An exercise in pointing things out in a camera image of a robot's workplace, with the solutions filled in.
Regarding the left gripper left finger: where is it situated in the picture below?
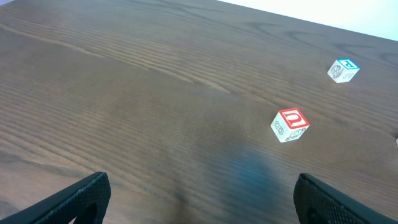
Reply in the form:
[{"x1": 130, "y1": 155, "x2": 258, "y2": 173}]
[{"x1": 1, "y1": 172, "x2": 111, "y2": 224}]

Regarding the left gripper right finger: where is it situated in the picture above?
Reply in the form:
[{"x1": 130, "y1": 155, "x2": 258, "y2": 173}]
[{"x1": 293, "y1": 173, "x2": 397, "y2": 224}]

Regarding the red letter U block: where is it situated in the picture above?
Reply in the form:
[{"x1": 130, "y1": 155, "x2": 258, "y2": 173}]
[{"x1": 270, "y1": 108, "x2": 310, "y2": 142}]

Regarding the blue letter P block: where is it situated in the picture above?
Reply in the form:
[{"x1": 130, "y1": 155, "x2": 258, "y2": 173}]
[{"x1": 327, "y1": 58, "x2": 360, "y2": 83}]

